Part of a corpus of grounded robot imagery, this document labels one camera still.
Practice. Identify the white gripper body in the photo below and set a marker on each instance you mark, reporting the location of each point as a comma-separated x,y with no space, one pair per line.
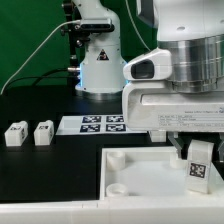
151,106

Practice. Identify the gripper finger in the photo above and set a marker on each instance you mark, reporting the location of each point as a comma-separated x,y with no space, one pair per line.
177,142
221,147

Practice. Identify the white square tabletop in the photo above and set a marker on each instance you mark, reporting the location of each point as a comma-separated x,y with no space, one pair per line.
144,172

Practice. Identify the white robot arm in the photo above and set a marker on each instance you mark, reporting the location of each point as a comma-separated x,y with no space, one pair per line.
177,87

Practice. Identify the white marker sheet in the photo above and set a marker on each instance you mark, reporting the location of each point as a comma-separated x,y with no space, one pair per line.
93,125

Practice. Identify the white L-shaped fence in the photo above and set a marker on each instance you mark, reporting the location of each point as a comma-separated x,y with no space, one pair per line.
190,209

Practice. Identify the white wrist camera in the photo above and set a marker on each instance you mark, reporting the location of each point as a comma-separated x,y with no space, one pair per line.
153,66

